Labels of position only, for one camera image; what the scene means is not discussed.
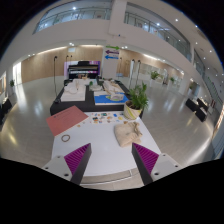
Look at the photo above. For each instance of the purple arrow sign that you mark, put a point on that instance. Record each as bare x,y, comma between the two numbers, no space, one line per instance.
112,52

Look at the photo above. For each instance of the white sheet of colourful stickers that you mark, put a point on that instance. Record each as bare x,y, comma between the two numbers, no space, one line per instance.
101,118

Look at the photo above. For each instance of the dark chair group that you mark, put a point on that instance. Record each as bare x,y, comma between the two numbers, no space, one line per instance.
6,108
196,108

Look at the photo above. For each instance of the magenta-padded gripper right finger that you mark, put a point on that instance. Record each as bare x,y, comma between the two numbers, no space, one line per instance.
146,158

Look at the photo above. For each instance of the blue arrow sign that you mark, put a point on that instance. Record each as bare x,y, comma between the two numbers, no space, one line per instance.
111,57

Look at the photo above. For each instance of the palm plant in striped pot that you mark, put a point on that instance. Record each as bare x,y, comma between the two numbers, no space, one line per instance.
130,113

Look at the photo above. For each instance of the small potted green plant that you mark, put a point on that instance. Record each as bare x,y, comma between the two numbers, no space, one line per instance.
155,74
12,83

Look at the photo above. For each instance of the black display platform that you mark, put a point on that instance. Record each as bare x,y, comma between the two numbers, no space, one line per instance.
86,105

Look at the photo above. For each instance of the beige knitted towel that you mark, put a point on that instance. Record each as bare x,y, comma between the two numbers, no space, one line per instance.
126,135

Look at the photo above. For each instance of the black upright piano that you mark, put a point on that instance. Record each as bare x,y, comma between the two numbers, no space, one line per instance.
83,70

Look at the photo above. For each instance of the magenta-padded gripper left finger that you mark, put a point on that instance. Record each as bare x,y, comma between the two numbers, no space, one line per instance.
77,159

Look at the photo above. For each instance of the green arrow sign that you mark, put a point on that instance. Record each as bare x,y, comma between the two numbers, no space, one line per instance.
112,47

